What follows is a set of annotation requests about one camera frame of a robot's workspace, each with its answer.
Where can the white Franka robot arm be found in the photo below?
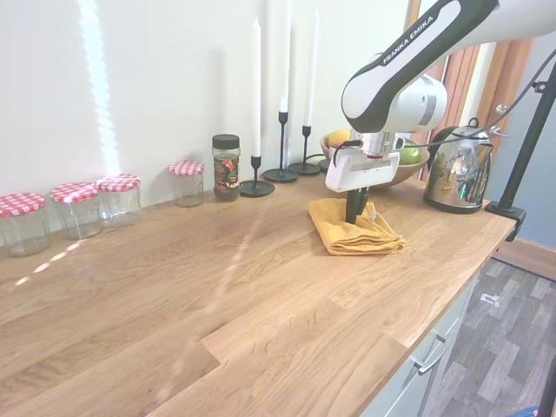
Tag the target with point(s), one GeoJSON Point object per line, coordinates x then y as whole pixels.
{"type": "Point", "coordinates": [399, 87]}

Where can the wooden fruit bowl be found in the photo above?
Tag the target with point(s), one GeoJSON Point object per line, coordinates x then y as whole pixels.
{"type": "Point", "coordinates": [410, 171]}

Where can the tallest black candle holder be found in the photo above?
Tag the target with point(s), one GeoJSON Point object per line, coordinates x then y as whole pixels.
{"type": "Point", "coordinates": [280, 174]}

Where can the glass jar red checkered lid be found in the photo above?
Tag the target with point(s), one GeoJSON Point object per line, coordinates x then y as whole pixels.
{"type": "Point", "coordinates": [24, 226]}
{"type": "Point", "coordinates": [187, 182]}
{"type": "Point", "coordinates": [76, 208]}
{"type": "Point", "coordinates": [119, 200]}

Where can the black camera stand with clamp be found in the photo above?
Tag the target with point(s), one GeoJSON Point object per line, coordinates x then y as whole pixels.
{"type": "Point", "coordinates": [527, 143]}

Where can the green apple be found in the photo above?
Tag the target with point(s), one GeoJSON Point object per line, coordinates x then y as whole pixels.
{"type": "Point", "coordinates": [409, 154]}

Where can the wooden skirting board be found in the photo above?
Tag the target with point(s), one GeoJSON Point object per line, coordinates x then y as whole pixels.
{"type": "Point", "coordinates": [530, 258]}

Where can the wooden door frame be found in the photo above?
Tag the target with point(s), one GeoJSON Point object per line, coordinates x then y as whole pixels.
{"type": "Point", "coordinates": [504, 74]}

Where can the grey kitchen cabinet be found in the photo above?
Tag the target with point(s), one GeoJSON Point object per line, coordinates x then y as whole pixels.
{"type": "Point", "coordinates": [434, 347]}

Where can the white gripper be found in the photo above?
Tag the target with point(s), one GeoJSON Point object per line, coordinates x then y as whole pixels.
{"type": "Point", "coordinates": [360, 171]}

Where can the yellow towel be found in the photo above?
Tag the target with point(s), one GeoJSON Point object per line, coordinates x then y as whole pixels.
{"type": "Point", "coordinates": [347, 236]}

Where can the tall white candle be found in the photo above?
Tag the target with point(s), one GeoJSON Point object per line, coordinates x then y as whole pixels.
{"type": "Point", "coordinates": [310, 65]}
{"type": "Point", "coordinates": [256, 87]}
{"type": "Point", "coordinates": [283, 104]}

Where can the small white floor object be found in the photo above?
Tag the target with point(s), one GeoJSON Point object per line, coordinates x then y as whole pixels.
{"type": "Point", "coordinates": [490, 299]}

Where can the coffee jar black lid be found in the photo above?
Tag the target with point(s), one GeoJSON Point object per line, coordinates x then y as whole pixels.
{"type": "Point", "coordinates": [226, 174]}

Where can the yellow lemon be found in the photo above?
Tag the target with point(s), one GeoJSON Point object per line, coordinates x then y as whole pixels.
{"type": "Point", "coordinates": [338, 138]}

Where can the stainless steel kettle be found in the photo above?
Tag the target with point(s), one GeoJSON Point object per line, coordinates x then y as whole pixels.
{"type": "Point", "coordinates": [456, 174]}

